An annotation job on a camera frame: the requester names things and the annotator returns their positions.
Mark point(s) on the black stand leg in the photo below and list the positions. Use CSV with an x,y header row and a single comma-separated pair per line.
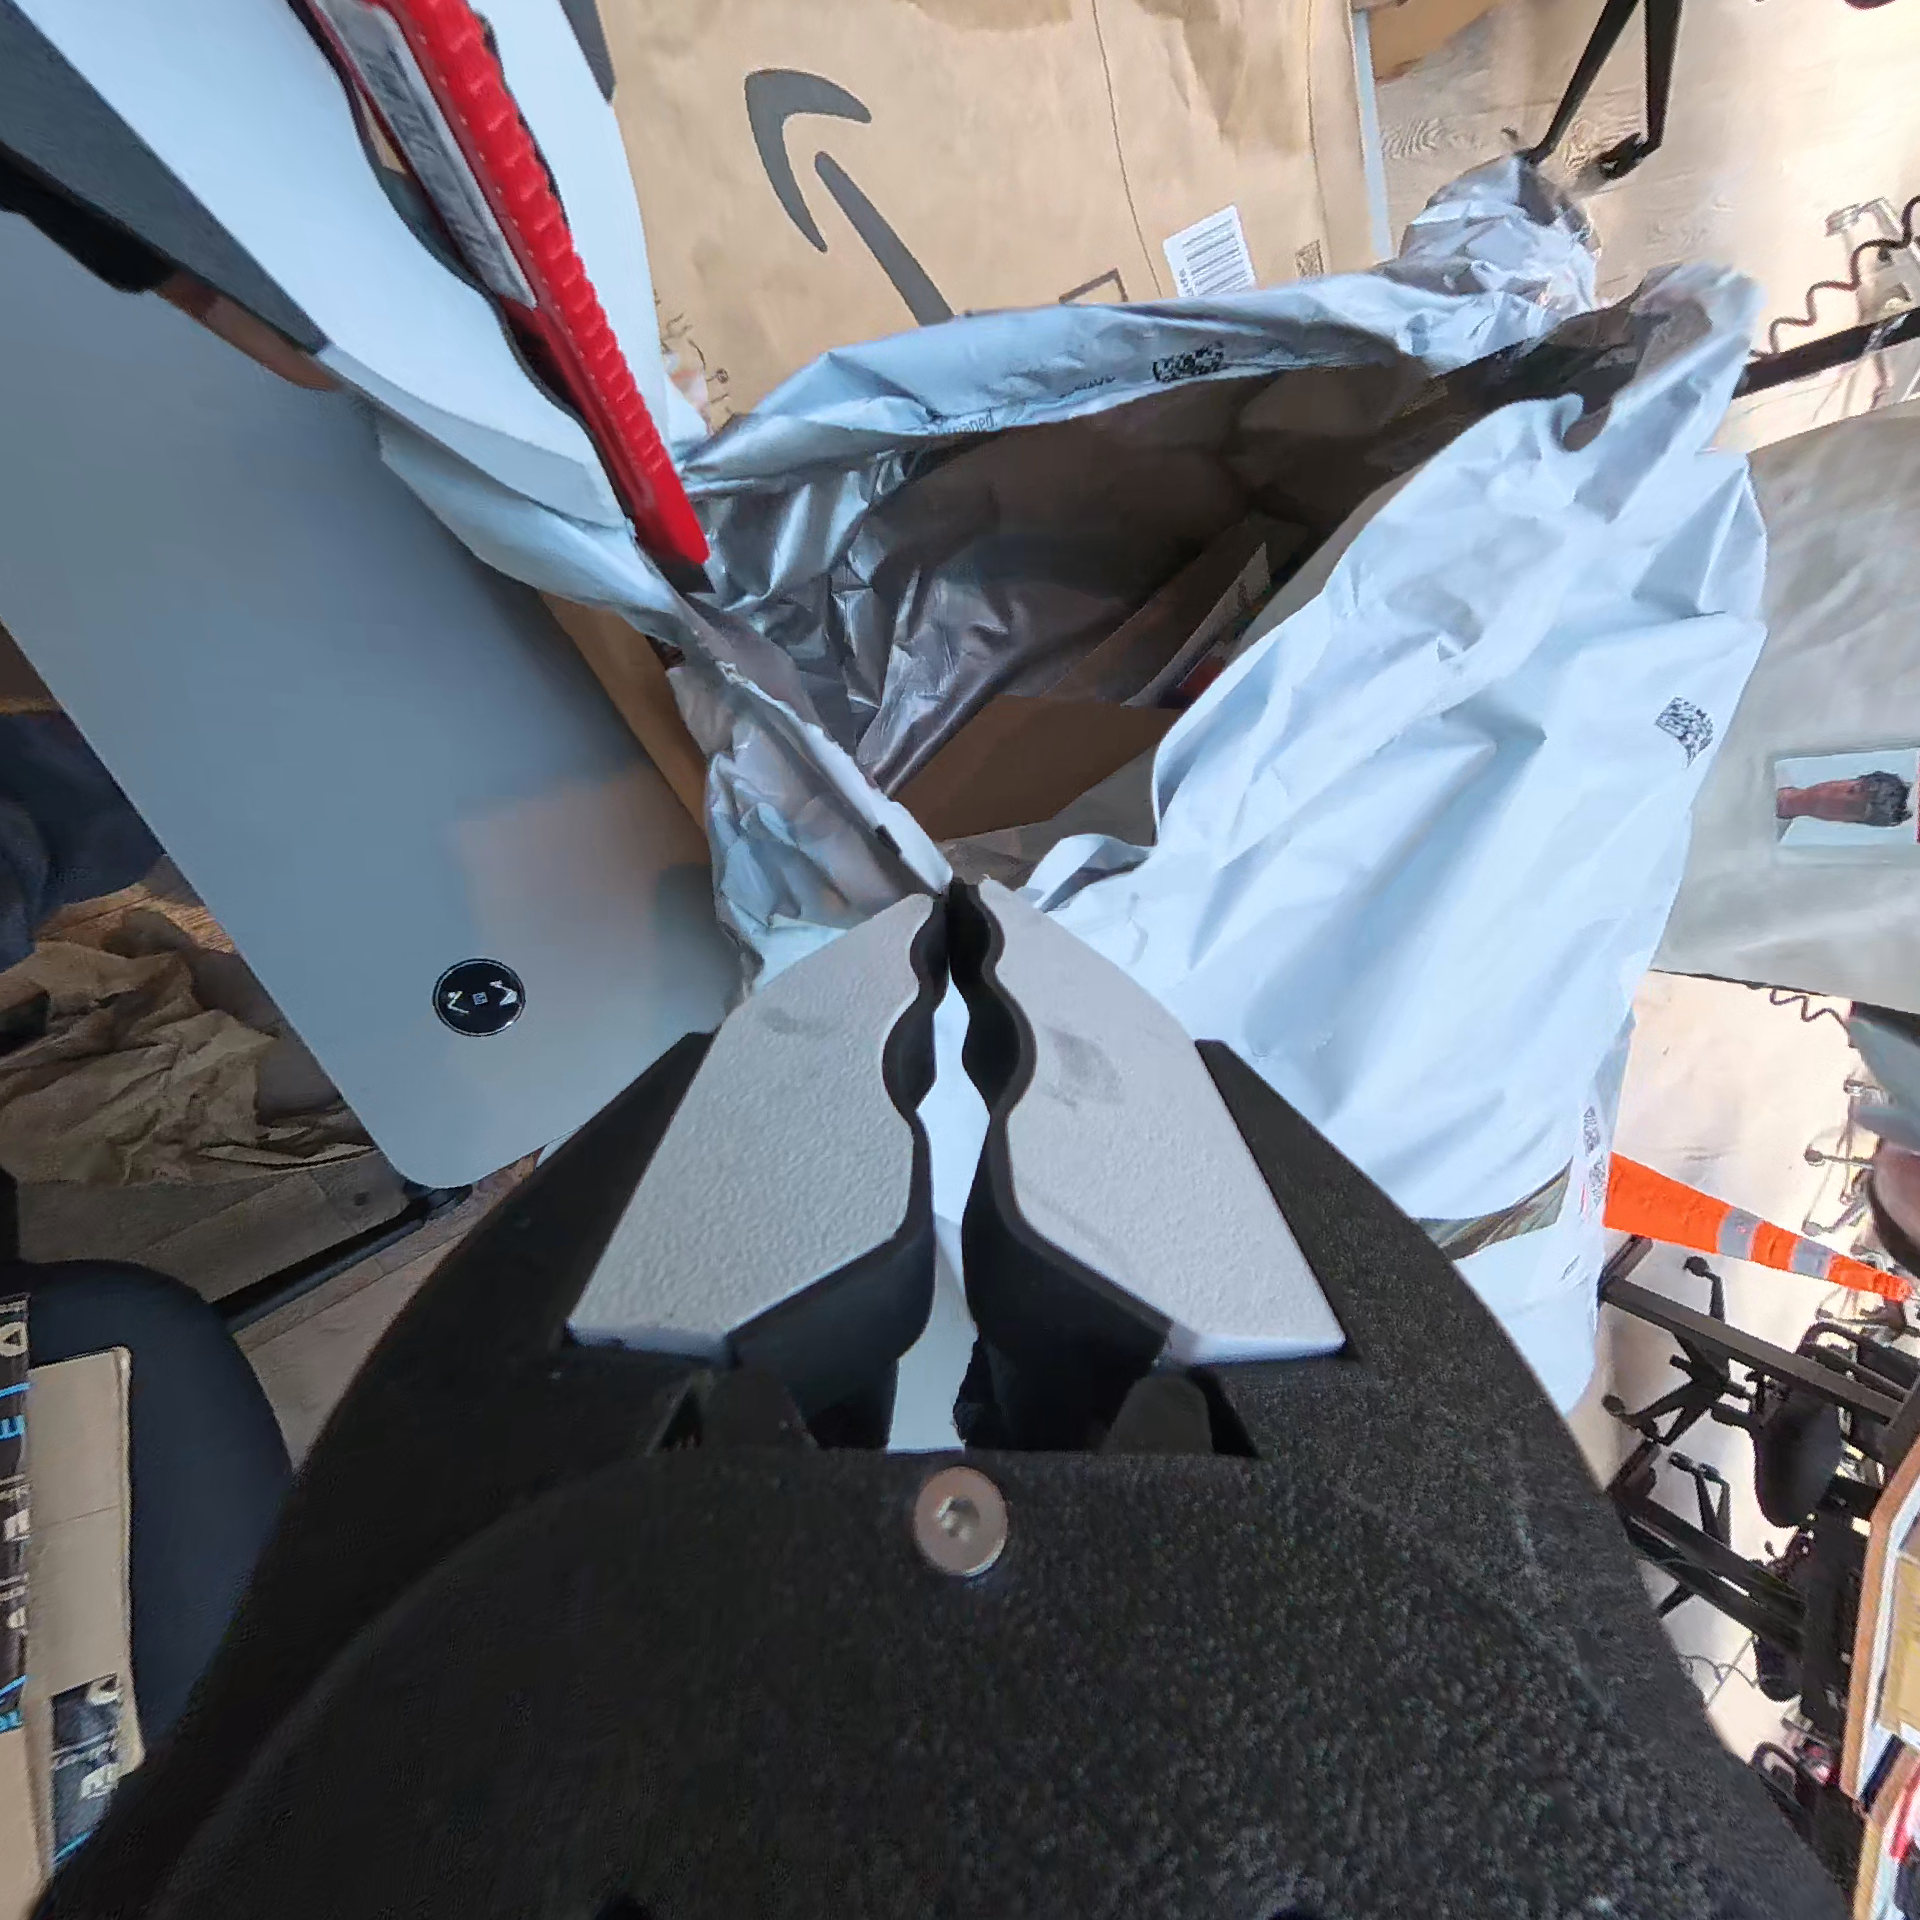
x,y
1613,75

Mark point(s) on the black office chair with cardboard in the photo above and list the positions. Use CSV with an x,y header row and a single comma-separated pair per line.
x,y
196,1441

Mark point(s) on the round black desk button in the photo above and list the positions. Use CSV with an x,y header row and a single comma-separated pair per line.
x,y
476,995

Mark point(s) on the grey plastic mailer bag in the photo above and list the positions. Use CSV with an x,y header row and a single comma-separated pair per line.
x,y
1424,750

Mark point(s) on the crumpled brown paper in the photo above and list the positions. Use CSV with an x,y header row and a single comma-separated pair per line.
x,y
136,1050

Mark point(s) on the brown paper mailer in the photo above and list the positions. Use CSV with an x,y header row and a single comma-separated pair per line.
x,y
990,134

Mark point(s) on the plain cardboard box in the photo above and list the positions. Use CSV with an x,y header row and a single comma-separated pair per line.
x,y
1021,764

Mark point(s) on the rainbow printed box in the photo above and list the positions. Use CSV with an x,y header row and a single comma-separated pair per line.
x,y
1223,637

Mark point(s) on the black metal bar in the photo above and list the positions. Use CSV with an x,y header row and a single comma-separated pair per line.
x,y
1830,352

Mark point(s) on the flat cardboard piece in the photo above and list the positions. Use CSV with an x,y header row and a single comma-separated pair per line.
x,y
84,1515

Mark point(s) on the black office chair base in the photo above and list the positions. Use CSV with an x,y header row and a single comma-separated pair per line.
x,y
1757,1424

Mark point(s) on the red utility knife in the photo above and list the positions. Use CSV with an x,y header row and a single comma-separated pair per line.
x,y
600,345

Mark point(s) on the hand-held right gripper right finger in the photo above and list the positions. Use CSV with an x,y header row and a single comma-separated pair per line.
x,y
1154,1185

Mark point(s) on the orange traffic cone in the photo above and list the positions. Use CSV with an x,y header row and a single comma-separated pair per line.
x,y
1725,1222

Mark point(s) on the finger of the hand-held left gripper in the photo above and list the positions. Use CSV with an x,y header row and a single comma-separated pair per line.
x,y
593,194
301,164

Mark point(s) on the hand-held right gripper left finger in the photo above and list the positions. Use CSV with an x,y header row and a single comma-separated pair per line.
x,y
750,1170

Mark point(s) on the grey desk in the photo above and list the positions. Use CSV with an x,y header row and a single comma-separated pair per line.
x,y
271,721

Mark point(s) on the beige mailer with photo label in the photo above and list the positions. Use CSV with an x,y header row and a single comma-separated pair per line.
x,y
1800,628

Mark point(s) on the person's dark blue clothing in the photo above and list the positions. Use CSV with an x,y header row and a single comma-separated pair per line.
x,y
60,840

